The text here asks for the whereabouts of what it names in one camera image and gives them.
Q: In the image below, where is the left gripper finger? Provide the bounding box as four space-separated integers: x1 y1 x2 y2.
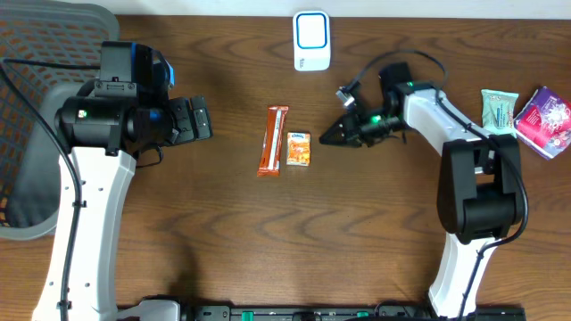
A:
190 97 199 141
195 95 213 140

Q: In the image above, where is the orange snack packet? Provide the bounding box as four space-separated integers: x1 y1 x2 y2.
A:
286 132 311 167

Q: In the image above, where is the orange red snack bar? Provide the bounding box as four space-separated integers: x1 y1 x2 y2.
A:
257 105 289 177

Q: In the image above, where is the teal snack packet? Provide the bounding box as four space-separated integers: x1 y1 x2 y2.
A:
481 89 519 137

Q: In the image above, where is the red purple snack bag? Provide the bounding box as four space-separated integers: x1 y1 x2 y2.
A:
515 86 570 160

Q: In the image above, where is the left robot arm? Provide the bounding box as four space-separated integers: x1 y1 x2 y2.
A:
32 41 212 320

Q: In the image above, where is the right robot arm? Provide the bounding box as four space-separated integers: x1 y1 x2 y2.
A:
319 62 528 320

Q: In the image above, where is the white barcode scanner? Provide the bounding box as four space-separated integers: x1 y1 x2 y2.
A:
293 11 331 72

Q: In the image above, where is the grey plastic mesh basket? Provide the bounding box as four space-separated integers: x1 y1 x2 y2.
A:
1 1 120 241

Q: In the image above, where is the right black cable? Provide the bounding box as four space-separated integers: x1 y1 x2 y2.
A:
343 48 530 321

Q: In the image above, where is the black cable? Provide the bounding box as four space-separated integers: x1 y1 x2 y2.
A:
343 48 530 321
0 57 102 321

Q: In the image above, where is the left black cable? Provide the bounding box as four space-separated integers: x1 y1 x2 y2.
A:
0 57 102 321

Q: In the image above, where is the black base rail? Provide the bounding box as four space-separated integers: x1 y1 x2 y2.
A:
175 303 527 321

